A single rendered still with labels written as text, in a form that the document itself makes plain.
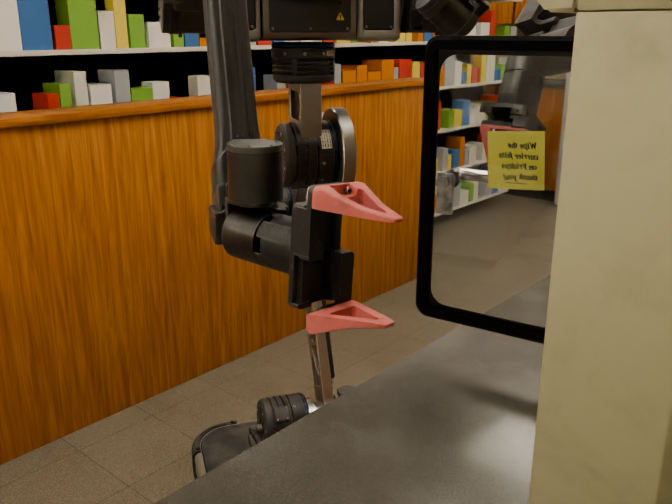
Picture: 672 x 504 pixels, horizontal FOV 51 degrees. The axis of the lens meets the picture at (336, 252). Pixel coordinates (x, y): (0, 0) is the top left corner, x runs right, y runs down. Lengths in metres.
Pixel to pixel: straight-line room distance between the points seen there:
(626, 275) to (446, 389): 0.42
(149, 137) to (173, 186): 0.22
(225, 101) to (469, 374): 0.50
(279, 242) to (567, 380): 0.29
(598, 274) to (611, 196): 0.07
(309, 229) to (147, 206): 2.08
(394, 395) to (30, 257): 1.75
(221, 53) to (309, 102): 0.68
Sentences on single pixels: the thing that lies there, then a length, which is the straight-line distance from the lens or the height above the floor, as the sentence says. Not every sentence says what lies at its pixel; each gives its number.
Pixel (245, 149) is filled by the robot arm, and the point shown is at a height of 1.29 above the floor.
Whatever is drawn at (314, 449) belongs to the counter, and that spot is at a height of 0.94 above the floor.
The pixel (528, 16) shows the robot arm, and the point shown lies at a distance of 1.06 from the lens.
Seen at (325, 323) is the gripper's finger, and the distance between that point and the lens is 0.66.
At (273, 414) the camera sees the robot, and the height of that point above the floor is 0.40.
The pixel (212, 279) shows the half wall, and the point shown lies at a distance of 2.96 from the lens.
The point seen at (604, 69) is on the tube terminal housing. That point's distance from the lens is 0.59.
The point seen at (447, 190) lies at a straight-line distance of 0.97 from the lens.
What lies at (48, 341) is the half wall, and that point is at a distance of 2.61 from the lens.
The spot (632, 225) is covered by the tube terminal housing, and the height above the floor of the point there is 1.25.
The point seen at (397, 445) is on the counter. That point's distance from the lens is 0.84.
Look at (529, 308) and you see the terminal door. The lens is 0.99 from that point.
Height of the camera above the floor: 1.40
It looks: 18 degrees down
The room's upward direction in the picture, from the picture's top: straight up
